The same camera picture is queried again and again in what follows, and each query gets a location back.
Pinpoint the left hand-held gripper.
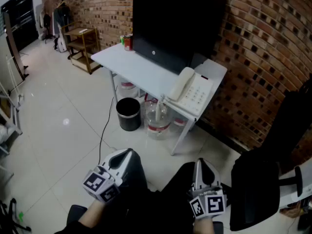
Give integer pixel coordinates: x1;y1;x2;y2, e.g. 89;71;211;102
82;148;134;203

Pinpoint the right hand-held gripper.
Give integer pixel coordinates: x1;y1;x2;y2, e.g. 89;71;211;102
189;157;227;220

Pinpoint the white telephone handset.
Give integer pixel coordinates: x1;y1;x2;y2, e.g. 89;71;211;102
167;67;195;102

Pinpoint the person's left forearm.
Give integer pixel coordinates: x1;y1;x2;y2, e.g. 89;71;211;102
78;198;108;229

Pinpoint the person's right forearm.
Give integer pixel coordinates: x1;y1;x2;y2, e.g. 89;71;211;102
194;217;215;234

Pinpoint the person's right leg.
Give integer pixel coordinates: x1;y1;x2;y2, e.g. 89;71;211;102
156;161;196;234

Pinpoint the person's leg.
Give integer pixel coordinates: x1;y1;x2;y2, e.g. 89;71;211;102
97;150;156;234
156;161;196;234

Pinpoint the person's left leg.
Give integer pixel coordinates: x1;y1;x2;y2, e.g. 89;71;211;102
97;150;156;234

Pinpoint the black trash bin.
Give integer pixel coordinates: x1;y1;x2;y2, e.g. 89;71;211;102
116;97;142;132

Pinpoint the black office chair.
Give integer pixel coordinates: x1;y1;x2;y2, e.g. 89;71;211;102
230;149;305;232

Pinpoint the clear large water jug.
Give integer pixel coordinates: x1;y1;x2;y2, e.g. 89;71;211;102
144;98;173;140
172;117;190;133
120;78;140;98

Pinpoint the cream telephone base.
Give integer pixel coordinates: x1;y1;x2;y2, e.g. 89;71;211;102
168;72;214;117

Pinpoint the white side desk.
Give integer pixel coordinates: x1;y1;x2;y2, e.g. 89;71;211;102
277;158;312;211

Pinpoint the brown cardboard box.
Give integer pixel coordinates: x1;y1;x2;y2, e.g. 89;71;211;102
279;200;303;219

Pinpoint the white table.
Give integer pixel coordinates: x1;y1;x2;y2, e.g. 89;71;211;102
90;42;228;156

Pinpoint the black draped cloth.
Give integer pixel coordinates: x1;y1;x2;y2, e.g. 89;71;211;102
250;74;312;170

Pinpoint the red drink can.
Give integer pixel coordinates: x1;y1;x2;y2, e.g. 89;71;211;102
124;34;134;52

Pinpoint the wooden shelf cart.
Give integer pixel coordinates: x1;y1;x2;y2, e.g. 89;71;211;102
60;20;101;75

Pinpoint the white metal rack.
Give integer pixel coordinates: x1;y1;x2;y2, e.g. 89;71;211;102
0;54;25;157

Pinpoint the white bag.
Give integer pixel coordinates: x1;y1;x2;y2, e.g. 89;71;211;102
54;34;68;53

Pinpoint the large black monitor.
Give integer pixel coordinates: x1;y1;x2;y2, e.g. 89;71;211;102
132;0;228;76

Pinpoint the dark hanging jacket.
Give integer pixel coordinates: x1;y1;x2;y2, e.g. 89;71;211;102
53;5;72;35

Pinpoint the brown leaning board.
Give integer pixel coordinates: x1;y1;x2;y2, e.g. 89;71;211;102
3;10;30;80

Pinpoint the black glass door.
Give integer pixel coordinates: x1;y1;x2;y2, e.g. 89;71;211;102
0;0;40;53

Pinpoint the black floor cable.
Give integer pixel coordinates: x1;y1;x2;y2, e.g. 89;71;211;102
98;96;116;166

